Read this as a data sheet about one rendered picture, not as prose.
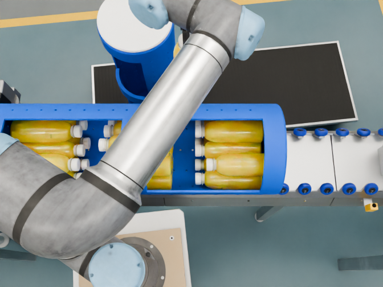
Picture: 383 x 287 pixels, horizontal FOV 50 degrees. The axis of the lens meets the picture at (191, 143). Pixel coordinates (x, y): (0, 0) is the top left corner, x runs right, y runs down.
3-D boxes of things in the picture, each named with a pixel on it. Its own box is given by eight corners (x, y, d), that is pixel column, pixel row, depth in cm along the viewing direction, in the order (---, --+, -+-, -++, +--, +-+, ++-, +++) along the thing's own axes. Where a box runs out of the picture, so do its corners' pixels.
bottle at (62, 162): (4, 173, 122) (69, 173, 122) (7, 150, 124) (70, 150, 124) (13, 178, 129) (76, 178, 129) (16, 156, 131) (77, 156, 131)
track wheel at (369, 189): (381, 185, 137) (378, 181, 138) (367, 185, 137) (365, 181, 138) (377, 196, 139) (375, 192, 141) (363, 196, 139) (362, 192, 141)
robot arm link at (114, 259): (130, 307, 100) (121, 311, 87) (86, 275, 102) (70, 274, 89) (158, 263, 103) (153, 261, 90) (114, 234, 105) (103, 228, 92)
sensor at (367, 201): (373, 211, 143) (379, 209, 138) (364, 211, 143) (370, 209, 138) (370, 189, 145) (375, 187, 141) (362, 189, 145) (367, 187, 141)
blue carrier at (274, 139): (270, 197, 141) (290, 190, 113) (15, 197, 141) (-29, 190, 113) (267, 117, 146) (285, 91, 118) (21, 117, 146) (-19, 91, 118)
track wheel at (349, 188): (358, 185, 137) (356, 181, 138) (345, 185, 137) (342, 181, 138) (355, 196, 139) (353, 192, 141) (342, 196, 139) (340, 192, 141)
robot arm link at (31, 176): (88, 281, 101) (5, 241, 51) (41, 247, 103) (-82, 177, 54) (118, 240, 105) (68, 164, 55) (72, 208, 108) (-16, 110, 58)
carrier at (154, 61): (141, 81, 240) (122, 124, 232) (114, -21, 157) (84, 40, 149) (186, 95, 238) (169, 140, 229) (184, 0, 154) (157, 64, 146)
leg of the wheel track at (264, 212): (265, 221, 231) (290, 204, 171) (255, 221, 231) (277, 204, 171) (264, 211, 232) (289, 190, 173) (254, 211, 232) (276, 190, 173)
